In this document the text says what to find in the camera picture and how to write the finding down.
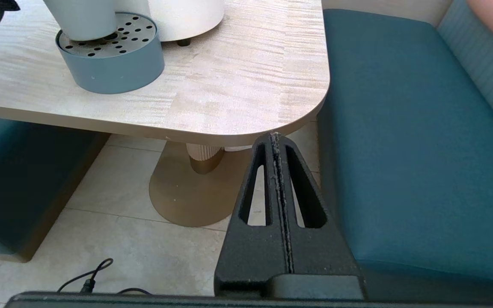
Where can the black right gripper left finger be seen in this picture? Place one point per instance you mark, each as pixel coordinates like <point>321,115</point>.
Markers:
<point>250,256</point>

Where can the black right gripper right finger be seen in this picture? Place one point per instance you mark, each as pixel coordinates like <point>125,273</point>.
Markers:
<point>319,256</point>

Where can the grey cup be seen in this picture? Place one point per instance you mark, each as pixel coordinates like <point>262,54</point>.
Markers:
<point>84,19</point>

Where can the large tea dispenser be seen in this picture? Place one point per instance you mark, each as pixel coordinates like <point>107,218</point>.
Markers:
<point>186,17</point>

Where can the round blue-grey perforated drip tray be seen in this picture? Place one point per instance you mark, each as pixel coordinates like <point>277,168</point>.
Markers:
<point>118,72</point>

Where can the teal bench seat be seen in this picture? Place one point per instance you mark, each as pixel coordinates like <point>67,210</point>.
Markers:
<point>15,179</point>
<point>422,149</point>

